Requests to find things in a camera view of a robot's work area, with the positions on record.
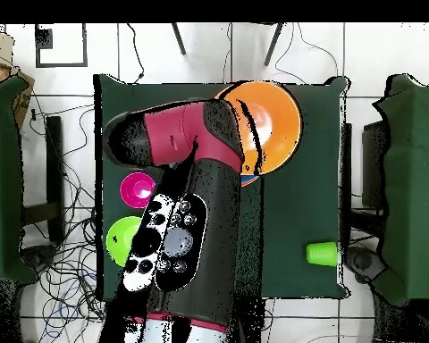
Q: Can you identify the green plastic cup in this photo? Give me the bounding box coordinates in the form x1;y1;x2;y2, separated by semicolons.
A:
306;241;339;268

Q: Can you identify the small pink plastic bowl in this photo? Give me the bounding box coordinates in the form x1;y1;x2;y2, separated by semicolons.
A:
120;171;157;209

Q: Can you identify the dark green table cloth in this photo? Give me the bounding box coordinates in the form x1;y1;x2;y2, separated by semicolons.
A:
93;73;351;301

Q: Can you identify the large green plastic bowl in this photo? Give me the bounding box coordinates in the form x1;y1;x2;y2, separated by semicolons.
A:
105;215;143;268

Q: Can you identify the black tripod leg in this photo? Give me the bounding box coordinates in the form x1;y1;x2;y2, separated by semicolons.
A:
170;22;188;57
263;22;286;68

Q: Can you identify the black floor stand bar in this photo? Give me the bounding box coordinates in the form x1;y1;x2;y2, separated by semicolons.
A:
21;115;66;244

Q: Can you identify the black box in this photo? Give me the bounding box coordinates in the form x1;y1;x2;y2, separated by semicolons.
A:
360;120;391;209

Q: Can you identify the black stand base with knob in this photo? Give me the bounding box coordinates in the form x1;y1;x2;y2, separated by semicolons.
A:
20;245;59;273

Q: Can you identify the green cloth covered table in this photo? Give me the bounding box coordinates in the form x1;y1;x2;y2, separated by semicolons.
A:
0;76;37;287
373;73;429;305

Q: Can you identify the thin black floor cable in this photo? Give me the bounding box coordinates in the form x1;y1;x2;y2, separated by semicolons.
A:
125;22;147;82

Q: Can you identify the black square frame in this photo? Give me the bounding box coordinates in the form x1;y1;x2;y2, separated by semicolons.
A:
34;22;88;69

